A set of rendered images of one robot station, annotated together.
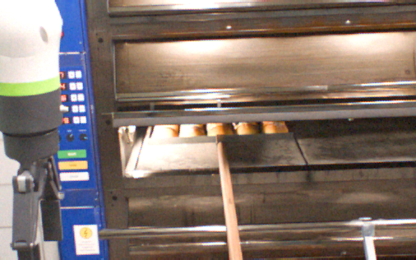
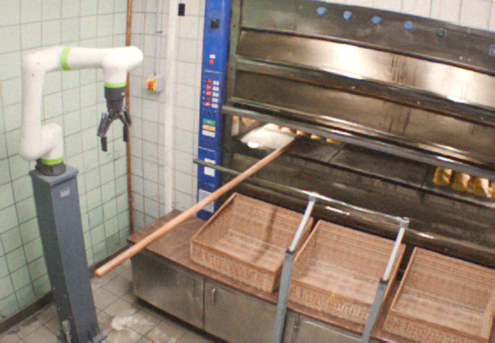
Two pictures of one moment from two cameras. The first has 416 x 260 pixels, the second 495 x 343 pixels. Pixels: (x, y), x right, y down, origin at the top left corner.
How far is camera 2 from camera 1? 117 cm
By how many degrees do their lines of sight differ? 26
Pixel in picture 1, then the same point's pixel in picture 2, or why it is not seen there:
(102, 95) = (228, 95)
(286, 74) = (316, 107)
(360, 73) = (354, 118)
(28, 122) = (109, 95)
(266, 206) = (299, 179)
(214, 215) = (271, 175)
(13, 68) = (107, 78)
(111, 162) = (227, 131)
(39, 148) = (112, 105)
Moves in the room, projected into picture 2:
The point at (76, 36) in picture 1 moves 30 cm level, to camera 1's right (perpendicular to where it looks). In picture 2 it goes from (219, 64) to (264, 72)
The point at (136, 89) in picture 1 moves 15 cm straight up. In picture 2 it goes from (242, 96) to (244, 72)
